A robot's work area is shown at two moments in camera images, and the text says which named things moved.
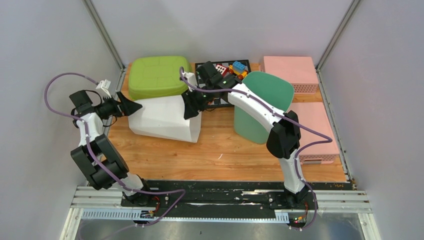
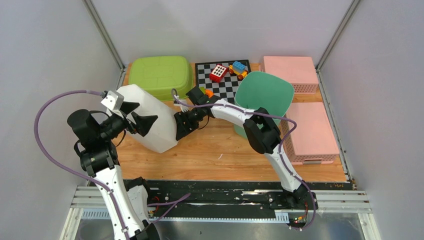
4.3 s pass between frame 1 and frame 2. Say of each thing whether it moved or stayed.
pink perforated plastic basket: stayed
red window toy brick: stayed
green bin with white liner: stayed
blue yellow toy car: stayed
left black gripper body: moved
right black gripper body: moved
